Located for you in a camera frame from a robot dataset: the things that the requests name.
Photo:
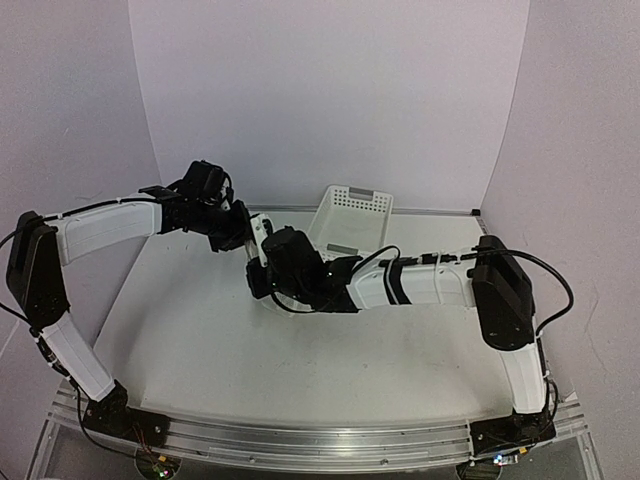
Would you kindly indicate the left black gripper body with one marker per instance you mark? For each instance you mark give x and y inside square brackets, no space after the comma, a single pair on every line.
[224,230]

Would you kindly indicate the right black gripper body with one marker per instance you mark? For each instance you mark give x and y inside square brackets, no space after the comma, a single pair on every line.
[285,285]

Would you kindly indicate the white perforated plastic basket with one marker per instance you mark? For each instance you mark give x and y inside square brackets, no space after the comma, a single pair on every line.
[351,221]

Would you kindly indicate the white mesh laundry bag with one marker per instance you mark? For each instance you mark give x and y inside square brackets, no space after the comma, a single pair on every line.
[285,306]

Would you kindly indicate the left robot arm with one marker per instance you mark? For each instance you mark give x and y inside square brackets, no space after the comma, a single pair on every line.
[44,249]

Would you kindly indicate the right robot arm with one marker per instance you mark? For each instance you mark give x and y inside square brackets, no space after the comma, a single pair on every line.
[487,279]

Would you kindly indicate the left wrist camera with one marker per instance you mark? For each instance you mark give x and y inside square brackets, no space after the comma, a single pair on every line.
[226,195]

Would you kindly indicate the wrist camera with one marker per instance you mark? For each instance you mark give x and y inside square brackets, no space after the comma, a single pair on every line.
[260,229]
[226,195]

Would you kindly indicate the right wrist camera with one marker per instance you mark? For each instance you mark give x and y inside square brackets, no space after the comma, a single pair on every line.
[260,229]

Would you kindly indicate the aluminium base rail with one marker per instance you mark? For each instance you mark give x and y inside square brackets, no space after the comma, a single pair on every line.
[368,448]

